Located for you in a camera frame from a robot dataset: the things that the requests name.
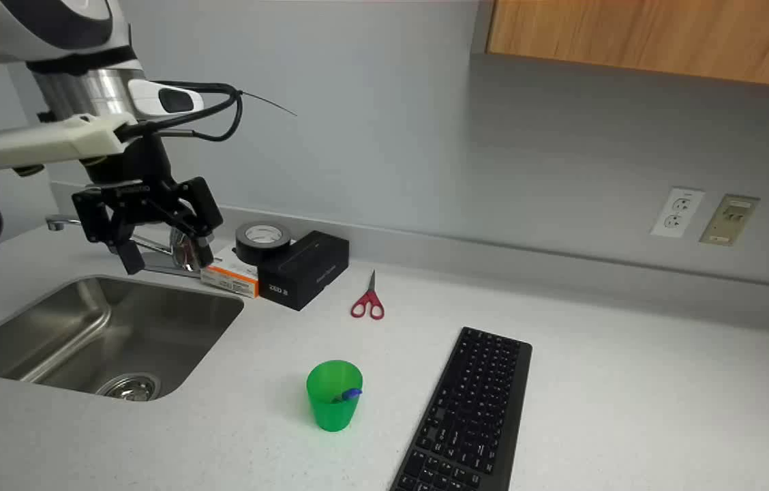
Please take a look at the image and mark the white wall power outlet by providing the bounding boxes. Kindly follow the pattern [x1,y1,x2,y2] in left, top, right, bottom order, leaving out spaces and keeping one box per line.
[648,186,708,243]

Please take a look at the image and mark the thin grey wire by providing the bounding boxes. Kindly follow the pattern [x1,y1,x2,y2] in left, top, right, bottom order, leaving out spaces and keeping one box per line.
[237,87,299,120]

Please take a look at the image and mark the black duct tape roll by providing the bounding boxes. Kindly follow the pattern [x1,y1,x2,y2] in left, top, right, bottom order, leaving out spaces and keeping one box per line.
[231,217,298,270]

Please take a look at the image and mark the red handled scissors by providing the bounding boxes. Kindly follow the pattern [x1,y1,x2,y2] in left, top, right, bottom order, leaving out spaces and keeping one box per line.
[346,266,389,325]

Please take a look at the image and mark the chrome faucet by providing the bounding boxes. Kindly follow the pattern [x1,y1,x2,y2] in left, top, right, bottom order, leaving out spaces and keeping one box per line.
[42,213,215,284]

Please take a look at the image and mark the wooden wall cabinet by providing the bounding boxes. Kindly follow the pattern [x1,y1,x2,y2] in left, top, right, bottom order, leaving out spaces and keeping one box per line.
[481,0,769,96]

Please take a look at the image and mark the black rectangular box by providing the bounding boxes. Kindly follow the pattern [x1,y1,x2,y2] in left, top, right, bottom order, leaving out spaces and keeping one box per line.
[254,229,353,314]

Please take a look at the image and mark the stainless steel sink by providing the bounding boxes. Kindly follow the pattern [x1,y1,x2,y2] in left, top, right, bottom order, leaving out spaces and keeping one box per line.
[0,271,248,404]

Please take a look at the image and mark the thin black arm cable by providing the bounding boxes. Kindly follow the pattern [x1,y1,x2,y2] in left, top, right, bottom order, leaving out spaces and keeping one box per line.
[122,78,246,145]

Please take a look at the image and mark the green plastic cup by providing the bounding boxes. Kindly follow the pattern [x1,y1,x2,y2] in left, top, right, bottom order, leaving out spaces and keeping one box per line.
[302,357,369,434]

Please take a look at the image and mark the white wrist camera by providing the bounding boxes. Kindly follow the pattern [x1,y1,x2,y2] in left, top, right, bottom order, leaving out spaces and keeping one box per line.
[0,111,136,175]

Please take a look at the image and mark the blue capped grey marker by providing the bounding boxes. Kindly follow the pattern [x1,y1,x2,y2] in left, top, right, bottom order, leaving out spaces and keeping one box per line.
[331,383,366,406]

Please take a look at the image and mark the beige wall plate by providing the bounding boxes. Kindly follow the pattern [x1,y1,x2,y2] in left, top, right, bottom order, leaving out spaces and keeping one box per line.
[696,190,763,248]

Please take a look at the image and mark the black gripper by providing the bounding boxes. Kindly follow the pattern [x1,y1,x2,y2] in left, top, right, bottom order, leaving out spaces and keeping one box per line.
[70,132,227,277]

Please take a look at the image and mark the black and grey keyboard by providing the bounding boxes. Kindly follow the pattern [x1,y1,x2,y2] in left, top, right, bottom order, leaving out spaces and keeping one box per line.
[387,325,535,491]

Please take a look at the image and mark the orange and white box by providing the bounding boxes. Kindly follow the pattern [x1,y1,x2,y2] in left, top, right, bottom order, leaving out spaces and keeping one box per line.
[200,255,261,300]

